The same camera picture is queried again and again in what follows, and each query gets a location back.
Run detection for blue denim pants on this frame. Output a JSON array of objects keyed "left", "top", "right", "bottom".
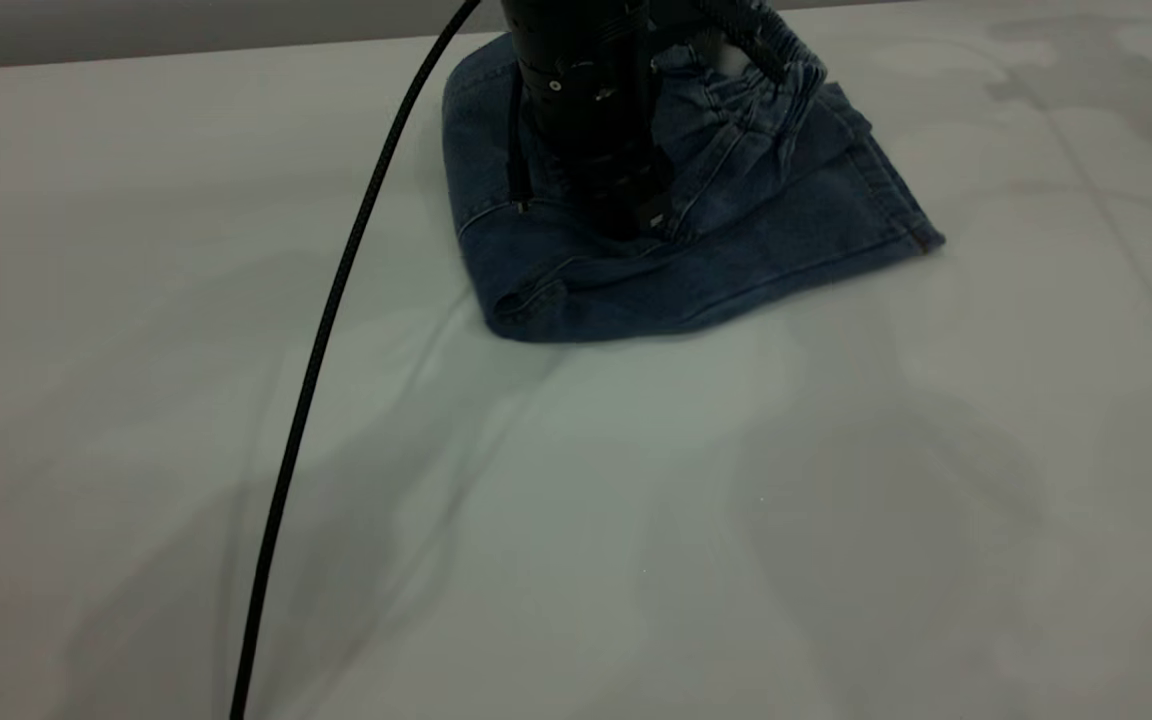
[{"left": 441, "top": 0, "right": 947, "bottom": 343}]

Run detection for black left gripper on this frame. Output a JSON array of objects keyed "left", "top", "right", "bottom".
[{"left": 524, "top": 60, "right": 677, "bottom": 241}]

